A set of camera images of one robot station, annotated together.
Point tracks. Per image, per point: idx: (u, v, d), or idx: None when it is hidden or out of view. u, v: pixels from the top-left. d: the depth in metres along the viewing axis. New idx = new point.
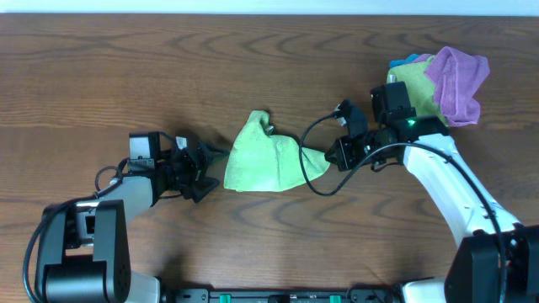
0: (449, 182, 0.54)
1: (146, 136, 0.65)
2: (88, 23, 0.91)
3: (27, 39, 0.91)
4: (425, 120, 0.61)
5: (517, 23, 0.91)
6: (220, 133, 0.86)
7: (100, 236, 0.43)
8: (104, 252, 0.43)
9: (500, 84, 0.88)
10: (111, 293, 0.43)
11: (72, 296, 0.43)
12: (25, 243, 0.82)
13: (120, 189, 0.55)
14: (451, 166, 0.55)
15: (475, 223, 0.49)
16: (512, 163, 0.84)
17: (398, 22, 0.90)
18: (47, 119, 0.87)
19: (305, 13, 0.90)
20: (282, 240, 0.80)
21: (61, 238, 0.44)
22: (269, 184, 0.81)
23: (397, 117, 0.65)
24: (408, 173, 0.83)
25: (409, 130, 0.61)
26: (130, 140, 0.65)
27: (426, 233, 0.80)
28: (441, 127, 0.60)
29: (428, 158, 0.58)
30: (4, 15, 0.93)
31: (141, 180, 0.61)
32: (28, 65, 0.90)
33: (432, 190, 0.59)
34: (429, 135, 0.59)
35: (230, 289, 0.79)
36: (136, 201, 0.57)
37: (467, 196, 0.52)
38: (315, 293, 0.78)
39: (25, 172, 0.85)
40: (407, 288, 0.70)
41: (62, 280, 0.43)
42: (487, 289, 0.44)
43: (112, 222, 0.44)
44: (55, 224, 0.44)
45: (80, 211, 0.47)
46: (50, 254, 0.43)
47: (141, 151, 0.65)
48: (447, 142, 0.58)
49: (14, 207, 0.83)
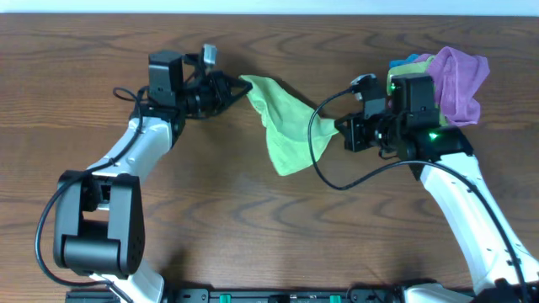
0: (471, 215, 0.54)
1: (168, 66, 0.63)
2: (88, 23, 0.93)
3: (29, 40, 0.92)
4: (447, 133, 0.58)
5: (514, 23, 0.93)
6: (219, 132, 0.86)
7: (116, 211, 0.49)
8: (120, 225, 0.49)
9: (499, 84, 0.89)
10: (123, 263, 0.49)
11: (86, 258, 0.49)
12: (24, 243, 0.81)
13: (140, 143, 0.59)
14: (475, 196, 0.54)
15: (498, 270, 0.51)
16: (513, 163, 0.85)
17: (397, 23, 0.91)
18: (48, 119, 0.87)
19: (304, 13, 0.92)
20: (282, 240, 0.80)
21: (78, 201, 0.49)
22: (300, 162, 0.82)
23: (420, 120, 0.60)
24: (408, 173, 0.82)
25: (429, 146, 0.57)
26: (150, 66, 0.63)
27: (427, 233, 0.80)
28: (466, 146, 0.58)
29: (450, 183, 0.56)
30: (6, 16, 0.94)
31: (162, 126, 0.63)
32: (29, 65, 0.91)
33: (449, 215, 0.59)
34: (450, 156, 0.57)
35: (230, 289, 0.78)
36: (157, 152, 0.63)
37: (491, 236, 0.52)
38: (315, 293, 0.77)
39: (24, 172, 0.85)
40: (410, 293, 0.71)
41: (80, 242, 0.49)
42: None
43: (126, 200, 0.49)
44: (71, 194, 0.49)
45: (97, 179, 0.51)
46: (67, 221, 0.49)
47: (160, 82, 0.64)
48: (471, 167, 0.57)
49: (13, 207, 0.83)
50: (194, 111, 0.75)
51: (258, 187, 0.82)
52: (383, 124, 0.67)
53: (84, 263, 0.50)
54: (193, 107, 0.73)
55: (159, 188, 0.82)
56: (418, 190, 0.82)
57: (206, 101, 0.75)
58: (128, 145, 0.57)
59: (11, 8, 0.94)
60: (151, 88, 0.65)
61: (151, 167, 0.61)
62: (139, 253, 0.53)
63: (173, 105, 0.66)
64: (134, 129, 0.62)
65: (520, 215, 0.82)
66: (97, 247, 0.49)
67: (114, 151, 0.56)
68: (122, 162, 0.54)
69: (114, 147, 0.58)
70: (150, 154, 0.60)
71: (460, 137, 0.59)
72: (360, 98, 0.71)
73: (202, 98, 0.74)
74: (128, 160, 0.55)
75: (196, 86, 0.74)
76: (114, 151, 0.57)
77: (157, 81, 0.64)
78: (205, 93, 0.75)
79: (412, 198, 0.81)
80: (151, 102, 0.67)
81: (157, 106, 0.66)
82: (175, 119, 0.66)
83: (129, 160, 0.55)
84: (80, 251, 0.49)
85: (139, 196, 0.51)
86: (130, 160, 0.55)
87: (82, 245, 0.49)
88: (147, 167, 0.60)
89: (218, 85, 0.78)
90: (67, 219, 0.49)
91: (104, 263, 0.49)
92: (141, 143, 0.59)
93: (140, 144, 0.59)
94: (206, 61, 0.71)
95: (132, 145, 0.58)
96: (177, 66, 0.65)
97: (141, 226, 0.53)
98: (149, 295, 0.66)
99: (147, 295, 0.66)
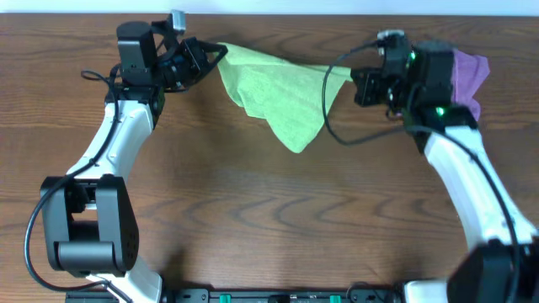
0: (470, 179, 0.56)
1: (138, 42, 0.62)
2: (93, 26, 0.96)
3: (35, 42, 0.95)
4: (454, 112, 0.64)
5: (505, 27, 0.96)
6: (219, 133, 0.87)
7: (104, 213, 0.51)
8: (110, 225, 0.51)
9: (498, 83, 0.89)
10: (119, 260, 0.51)
11: (81, 258, 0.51)
12: (14, 242, 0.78)
13: (118, 131, 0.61)
14: (475, 165, 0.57)
15: (492, 228, 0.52)
16: (519, 162, 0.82)
17: (393, 23, 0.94)
18: (47, 119, 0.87)
19: (302, 14, 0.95)
20: (282, 240, 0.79)
21: (63, 205, 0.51)
22: (310, 128, 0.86)
23: (433, 93, 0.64)
24: (407, 173, 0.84)
25: (436, 120, 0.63)
26: (118, 43, 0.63)
27: (428, 232, 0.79)
28: (471, 121, 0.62)
29: (451, 152, 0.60)
30: (16, 19, 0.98)
31: (141, 109, 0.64)
32: (33, 66, 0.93)
33: (450, 183, 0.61)
34: (456, 129, 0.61)
35: (230, 289, 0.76)
36: (139, 137, 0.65)
37: (487, 199, 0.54)
38: (315, 293, 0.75)
39: (19, 170, 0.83)
40: (409, 288, 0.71)
41: (74, 242, 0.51)
42: (495, 289, 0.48)
43: (113, 201, 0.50)
44: (56, 200, 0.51)
45: (80, 183, 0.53)
46: (57, 227, 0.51)
47: (132, 60, 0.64)
48: (473, 137, 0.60)
49: (6, 206, 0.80)
50: (173, 84, 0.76)
51: (258, 186, 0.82)
52: (398, 86, 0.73)
53: (79, 263, 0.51)
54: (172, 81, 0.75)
55: (160, 188, 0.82)
56: (418, 190, 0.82)
57: (184, 72, 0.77)
58: (106, 140, 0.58)
59: (24, 8, 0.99)
60: (123, 67, 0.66)
61: (134, 152, 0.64)
62: (133, 249, 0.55)
63: (149, 82, 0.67)
64: (110, 118, 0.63)
65: (532, 214, 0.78)
66: (92, 245, 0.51)
67: (93, 149, 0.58)
68: (103, 162, 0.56)
69: (92, 143, 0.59)
70: (131, 140, 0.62)
71: (467, 114, 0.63)
72: (382, 53, 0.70)
73: (178, 69, 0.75)
74: (109, 157, 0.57)
75: (170, 57, 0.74)
76: (93, 146, 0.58)
77: (129, 57, 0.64)
78: (179, 63, 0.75)
79: (412, 198, 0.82)
80: (125, 82, 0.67)
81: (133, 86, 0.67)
82: (153, 98, 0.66)
83: (114, 149, 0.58)
84: (74, 251, 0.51)
85: (125, 195, 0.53)
86: (112, 157, 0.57)
87: (75, 245, 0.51)
88: (130, 154, 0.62)
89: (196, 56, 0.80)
90: (56, 225, 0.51)
91: (100, 261, 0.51)
92: (118, 134, 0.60)
93: (118, 136, 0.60)
94: (177, 28, 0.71)
95: (110, 137, 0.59)
96: (147, 41, 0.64)
97: (131, 223, 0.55)
98: (149, 295, 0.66)
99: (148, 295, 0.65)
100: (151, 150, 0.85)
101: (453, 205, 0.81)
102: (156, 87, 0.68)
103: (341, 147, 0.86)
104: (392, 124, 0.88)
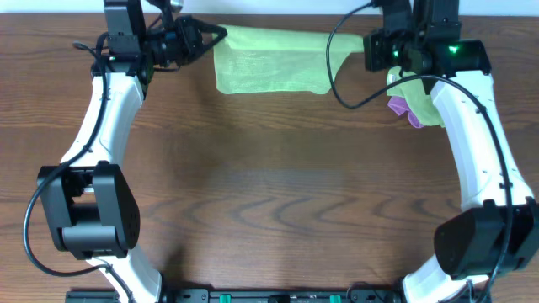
0: (472, 137, 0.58)
1: (125, 7, 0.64)
2: (93, 26, 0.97)
3: (34, 41, 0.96)
4: (465, 55, 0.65)
5: (503, 28, 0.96)
6: (219, 133, 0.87)
7: (103, 200, 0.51)
8: (111, 213, 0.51)
9: (497, 83, 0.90)
10: (123, 241, 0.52)
11: (85, 242, 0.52)
12: (13, 242, 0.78)
13: (109, 109, 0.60)
14: (482, 117, 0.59)
15: (489, 189, 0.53)
16: (518, 162, 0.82)
17: None
18: (46, 119, 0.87)
19: (297, 13, 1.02)
20: (282, 240, 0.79)
21: (62, 194, 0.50)
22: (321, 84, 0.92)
23: (440, 29, 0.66)
24: (407, 173, 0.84)
25: (446, 61, 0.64)
26: (105, 12, 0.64)
27: (428, 233, 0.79)
28: (482, 66, 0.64)
29: (459, 103, 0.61)
30: (15, 19, 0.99)
31: (129, 79, 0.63)
32: (32, 65, 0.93)
33: (453, 139, 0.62)
34: (464, 71, 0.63)
35: (230, 289, 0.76)
36: (130, 113, 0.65)
37: (489, 160, 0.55)
38: (315, 293, 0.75)
39: (18, 170, 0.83)
40: (406, 280, 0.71)
41: (77, 225, 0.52)
42: (482, 247, 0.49)
43: (111, 189, 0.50)
44: (54, 189, 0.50)
45: (77, 170, 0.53)
46: (57, 217, 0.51)
47: (121, 27, 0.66)
48: (483, 92, 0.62)
49: (4, 206, 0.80)
50: (162, 60, 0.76)
51: (258, 186, 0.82)
52: (402, 39, 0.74)
53: (83, 246, 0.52)
54: (161, 55, 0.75)
55: (160, 188, 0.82)
56: (418, 190, 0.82)
57: (175, 50, 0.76)
58: (97, 122, 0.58)
59: (22, 7, 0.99)
60: (109, 34, 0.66)
61: (127, 129, 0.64)
62: (136, 231, 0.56)
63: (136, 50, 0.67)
64: (99, 94, 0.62)
65: None
66: (93, 226, 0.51)
67: (83, 135, 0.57)
68: (97, 147, 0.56)
69: (82, 127, 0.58)
70: (123, 114, 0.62)
71: (481, 54, 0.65)
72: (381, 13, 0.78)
73: (169, 45, 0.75)
74: (102, 142, 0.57)
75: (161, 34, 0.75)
76: (84, 132, 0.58)
77: (116, 23, 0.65)
78: (171, 40, 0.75)
79: (412, 198, 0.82)
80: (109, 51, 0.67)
81: (118, 55, 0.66)
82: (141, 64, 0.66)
83: (106, 127, 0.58)
84: (79, 232, 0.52)
85: (123, 181, 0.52)
86: (104, 142, 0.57)
87: (77, 229, 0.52)
88: (124, 130, 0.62)
89: (189, 34, 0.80)
90: (56, 215, 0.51)
91: (105, 243, 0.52)
92: (109, 114, 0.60)
93: (109, 119, 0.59)
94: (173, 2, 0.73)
95: (100, 117, 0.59)
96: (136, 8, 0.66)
97: (131, 205, 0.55)
98: (148, 288, 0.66)
99: (148, 289, 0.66)
100: (151, 149, 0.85)
101: (453, 205, 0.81)
102: (144, 55, 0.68)
103: (340, 147, 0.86)
104: (391, 124, 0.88)
